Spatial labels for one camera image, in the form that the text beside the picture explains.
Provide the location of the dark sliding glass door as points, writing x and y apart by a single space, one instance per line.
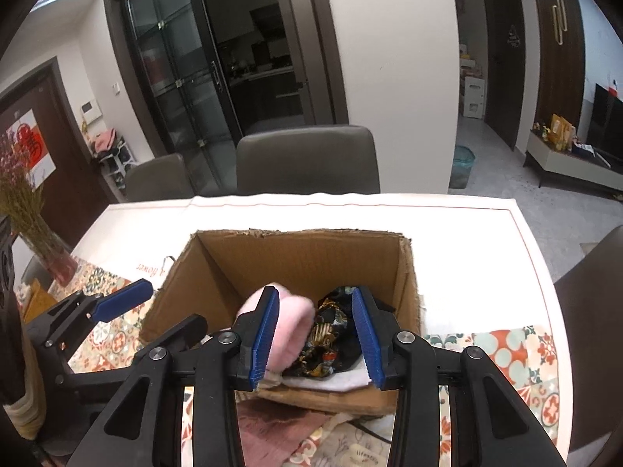
203 74

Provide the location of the black television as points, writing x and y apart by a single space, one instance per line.
605 133

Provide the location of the grey chair middle back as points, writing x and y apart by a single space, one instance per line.
332 159

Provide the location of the white storage box hallway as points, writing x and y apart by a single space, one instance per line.
472 97

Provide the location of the pink fluffy soft item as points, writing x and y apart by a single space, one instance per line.
296 317

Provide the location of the dark patterned silk scarf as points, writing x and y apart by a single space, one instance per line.
332 346

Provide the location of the grey chair right side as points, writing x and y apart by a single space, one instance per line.
590 296

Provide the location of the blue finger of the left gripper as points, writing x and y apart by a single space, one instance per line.
118 303

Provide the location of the white tv cabinet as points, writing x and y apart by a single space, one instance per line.
562 170

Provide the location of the mauve knitted cloth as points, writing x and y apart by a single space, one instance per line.
270 432

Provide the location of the teal waste basket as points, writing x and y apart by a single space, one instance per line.
463 161

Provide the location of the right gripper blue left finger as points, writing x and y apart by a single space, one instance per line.
263 326

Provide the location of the brown cardboard box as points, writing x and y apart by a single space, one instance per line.
221 275

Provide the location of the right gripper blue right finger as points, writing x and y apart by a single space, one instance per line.
367 337

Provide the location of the shoe rack with items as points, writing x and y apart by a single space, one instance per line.
114 157

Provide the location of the glass vase with dried flowers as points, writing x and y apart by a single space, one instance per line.
23 203

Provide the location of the patterned white tablecloth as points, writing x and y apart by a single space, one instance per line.
478 265

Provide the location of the grey chair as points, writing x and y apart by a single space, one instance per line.
590 296
332 159
161 178

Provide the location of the white cloth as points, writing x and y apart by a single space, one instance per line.
349 380

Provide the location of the beige floral fabric pouch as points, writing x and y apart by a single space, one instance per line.
339 442

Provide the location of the grey chair left back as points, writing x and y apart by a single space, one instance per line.
161 178

